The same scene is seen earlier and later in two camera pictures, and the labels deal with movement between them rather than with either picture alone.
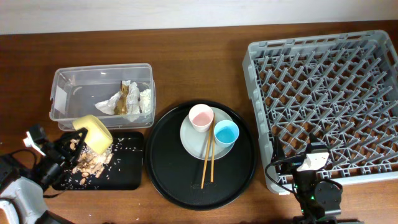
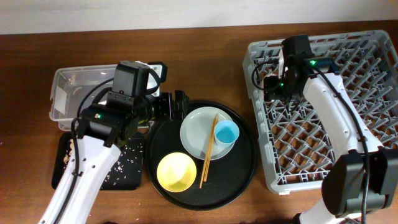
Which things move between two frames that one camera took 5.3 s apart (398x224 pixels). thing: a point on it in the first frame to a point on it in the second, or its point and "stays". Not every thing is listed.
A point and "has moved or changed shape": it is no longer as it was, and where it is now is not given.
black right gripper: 289,165 to 270,84
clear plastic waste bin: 122,96 stays
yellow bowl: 98,138 has moved or changed shape
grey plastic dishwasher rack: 343,88 stays
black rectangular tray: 121,167 stays
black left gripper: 68,137 to 168,111
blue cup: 226,132 stays
